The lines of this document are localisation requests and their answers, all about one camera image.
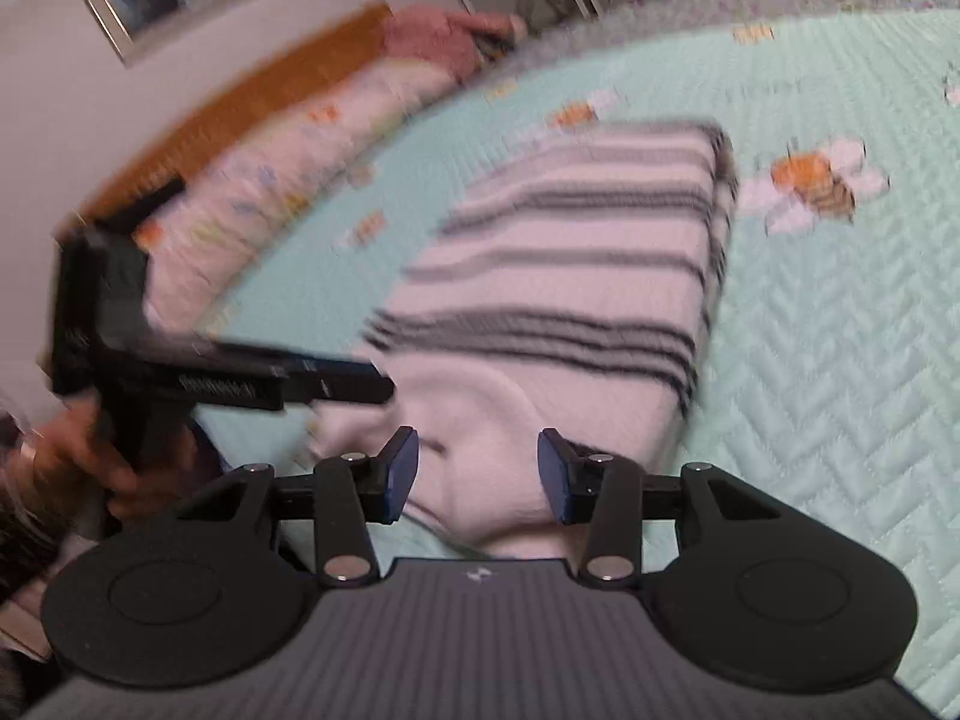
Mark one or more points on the mint quilted bee bedspread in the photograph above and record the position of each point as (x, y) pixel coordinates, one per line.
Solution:
(825, 352)

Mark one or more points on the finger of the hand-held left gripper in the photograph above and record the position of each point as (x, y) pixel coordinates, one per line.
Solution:
(337, 384)

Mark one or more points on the person's left hand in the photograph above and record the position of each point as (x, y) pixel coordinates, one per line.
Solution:
(82, 450)

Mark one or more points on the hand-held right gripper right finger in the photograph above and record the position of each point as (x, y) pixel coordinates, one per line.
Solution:
(556, 480)

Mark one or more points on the wooden headboard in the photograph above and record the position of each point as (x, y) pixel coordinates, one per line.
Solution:
(262, 90)

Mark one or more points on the pale floral pillow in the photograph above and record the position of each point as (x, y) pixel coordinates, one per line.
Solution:
(285, 157)

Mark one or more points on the person's left forearm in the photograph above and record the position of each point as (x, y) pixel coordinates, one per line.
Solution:
(19, 532)

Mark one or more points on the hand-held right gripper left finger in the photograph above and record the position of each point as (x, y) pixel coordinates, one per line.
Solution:
(401, 476)

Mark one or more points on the pink knitted garment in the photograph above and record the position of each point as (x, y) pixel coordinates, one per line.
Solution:
(435, 37)

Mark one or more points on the purple floral blanket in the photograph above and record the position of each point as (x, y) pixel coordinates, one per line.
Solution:
(750, 0)

